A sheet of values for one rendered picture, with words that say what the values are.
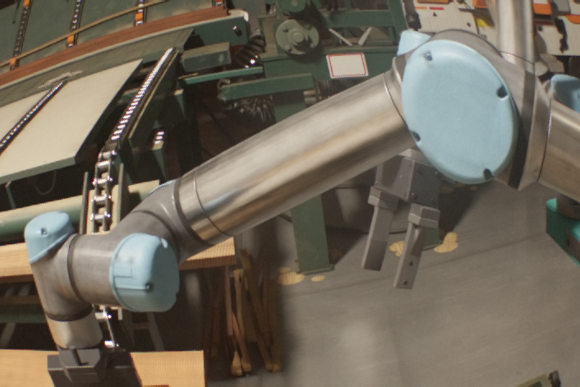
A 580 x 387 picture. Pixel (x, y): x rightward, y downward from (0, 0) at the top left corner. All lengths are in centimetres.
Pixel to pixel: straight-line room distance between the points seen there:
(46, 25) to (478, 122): 613
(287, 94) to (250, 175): 313
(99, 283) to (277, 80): 313
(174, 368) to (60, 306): 62
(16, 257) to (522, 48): 140
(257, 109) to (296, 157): 546
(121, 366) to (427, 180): 45
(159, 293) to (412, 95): 32
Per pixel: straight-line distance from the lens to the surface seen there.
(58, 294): 95
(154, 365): 157
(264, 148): 93
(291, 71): 404
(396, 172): 119
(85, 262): 91
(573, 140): 73
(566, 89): 131
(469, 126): 70
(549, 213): 142
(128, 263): 88
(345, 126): 89
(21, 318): 217
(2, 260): 212
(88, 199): 227
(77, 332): 97
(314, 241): 423
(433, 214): 112
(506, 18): 118
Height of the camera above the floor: 157
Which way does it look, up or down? 17 degrees down
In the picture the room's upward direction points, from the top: 9 degrees counter-clockwise
